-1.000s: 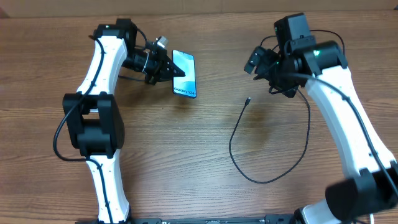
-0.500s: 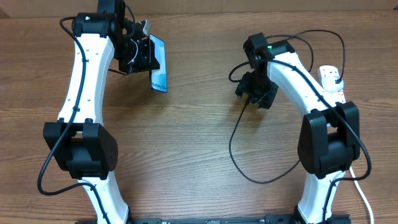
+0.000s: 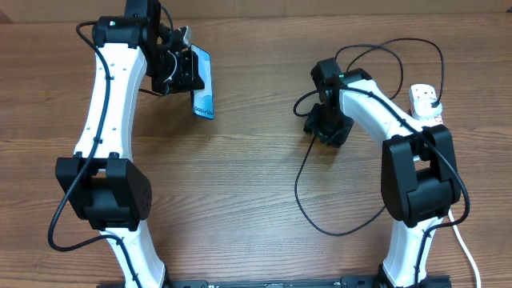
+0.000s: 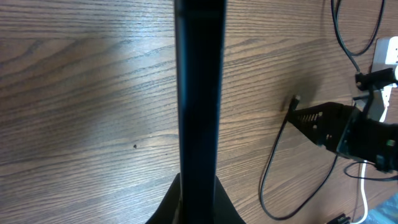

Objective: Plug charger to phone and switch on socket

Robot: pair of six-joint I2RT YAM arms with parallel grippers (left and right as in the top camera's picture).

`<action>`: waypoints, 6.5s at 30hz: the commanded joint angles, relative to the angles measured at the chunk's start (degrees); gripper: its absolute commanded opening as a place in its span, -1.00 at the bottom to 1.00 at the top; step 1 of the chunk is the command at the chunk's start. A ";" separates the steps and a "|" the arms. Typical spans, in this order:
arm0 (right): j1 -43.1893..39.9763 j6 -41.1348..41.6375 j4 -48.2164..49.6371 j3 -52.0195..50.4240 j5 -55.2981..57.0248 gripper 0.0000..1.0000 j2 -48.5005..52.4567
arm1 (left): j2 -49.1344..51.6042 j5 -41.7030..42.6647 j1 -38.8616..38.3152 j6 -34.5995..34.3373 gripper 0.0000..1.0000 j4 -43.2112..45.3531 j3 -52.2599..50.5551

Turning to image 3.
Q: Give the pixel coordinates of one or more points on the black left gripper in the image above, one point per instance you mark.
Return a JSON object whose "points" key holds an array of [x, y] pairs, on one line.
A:
{"points": [[190, 81]]}

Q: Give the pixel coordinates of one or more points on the white USB charger plug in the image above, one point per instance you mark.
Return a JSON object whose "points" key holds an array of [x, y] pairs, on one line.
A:
{"points": [[423, 109]]}

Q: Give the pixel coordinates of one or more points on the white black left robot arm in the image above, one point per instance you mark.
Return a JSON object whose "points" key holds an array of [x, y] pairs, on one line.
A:
{"points": [[100, 180]]}

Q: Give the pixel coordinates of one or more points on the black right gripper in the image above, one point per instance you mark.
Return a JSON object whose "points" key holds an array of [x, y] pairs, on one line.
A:
{"points": [[314, 129]]}

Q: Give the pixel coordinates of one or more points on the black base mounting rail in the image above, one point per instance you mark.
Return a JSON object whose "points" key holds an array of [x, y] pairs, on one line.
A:
{"points": [[276, 283]]}

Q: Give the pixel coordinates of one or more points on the Samsung Galaxy smartphone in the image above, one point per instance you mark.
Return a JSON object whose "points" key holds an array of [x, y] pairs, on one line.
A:
{"points": [[202, 94]]}

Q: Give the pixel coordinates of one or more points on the white power extension strip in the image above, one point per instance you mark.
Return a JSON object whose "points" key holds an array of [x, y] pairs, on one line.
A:
{"points": [[422, 96]]}

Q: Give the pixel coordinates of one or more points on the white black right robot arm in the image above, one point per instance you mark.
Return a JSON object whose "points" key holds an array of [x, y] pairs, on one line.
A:
{"points": [[419, 178]]}

